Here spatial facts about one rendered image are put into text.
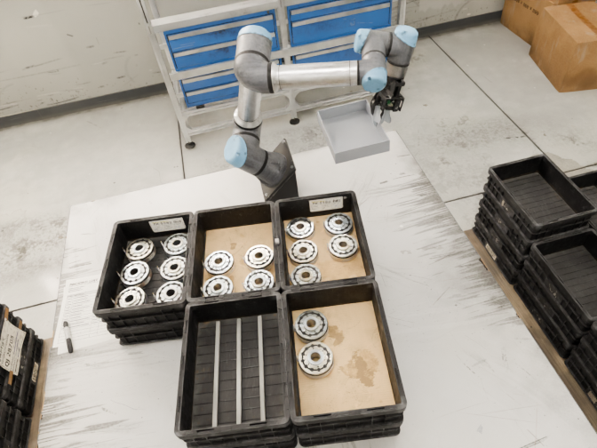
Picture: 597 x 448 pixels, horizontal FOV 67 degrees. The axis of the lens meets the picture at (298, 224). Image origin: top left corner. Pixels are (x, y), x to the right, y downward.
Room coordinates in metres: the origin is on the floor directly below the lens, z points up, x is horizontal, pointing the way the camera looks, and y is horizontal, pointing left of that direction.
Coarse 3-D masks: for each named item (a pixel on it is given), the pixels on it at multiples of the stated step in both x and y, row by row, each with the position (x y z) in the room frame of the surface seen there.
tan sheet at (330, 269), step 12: (324, 216) 1.17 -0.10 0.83; (324, 228) 1.11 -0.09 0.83; (288, 240) 1.08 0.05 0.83; (312, 240) 1.06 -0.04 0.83; (324, 240) 1.05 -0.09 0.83; (324, 252) 1.00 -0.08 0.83; (360, 252) 0.97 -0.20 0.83; (288, 264) 0.97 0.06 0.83; (324, 264) 0.95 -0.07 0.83; (336, 264) 0.94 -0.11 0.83; (348, 264) 0.93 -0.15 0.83; (360, 264) 0.92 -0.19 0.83; (324, 276) 0.89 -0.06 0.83; (336, 276) 0.89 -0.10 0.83; (348, 276) 0.88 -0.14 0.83
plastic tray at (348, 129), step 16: (320, 112) 1.49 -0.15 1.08; (336, 112) 1.50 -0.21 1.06; (352, 112) 1.50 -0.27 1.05; (368, 112) 1.48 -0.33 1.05; (336, 128) 1.42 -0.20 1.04; (352, 128) 1.41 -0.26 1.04; (368, 128) 1.39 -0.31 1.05; (336, 144) 1.33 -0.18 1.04; (352, 144) 1.31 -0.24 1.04; (368, 144) 1.30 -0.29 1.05; (384, 144) 1.24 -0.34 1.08; (336, 160) 1.22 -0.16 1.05
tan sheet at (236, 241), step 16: (256, 224) 1.18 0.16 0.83; (208, 240) 1.14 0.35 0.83; (224, 240) 1.12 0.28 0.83; (240, 240) 1.11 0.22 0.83; (256, 240) 1.10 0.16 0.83; (272, 240) 1.09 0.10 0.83; (240, 256) 1.04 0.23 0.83; (240, 272) 0.96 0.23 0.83; (272, 272) 0.94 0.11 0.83; (240, 288) 0.90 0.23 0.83
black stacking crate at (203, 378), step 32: (192, 320) 0.76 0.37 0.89; (224, 320) 0.78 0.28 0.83; (256, 320) 0.77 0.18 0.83; (192, 352) 0.66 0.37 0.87; (224, 352) 0.67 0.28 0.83; (256, 352) 0.65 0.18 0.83; (192, 384) 0.57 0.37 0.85; (224, 384) 0.57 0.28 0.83; (256, 384) 0.55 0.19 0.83; (192, 416) 0.49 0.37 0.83; (224, 416) 0.48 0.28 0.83; (256, 416) 0.46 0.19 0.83
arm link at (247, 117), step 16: (240, 32) 1.49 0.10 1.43; (256, 32) 1.45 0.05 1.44; (240, 48) 1.41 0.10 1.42; (256, 48) 1.39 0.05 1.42; (240, 96) 1.50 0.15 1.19; (256, 96) 1.48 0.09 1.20; (240, 112) 1.52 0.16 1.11; (256, 112) 1.51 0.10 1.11; (240, 128) 1.52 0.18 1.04; (256, 128) 1.52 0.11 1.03
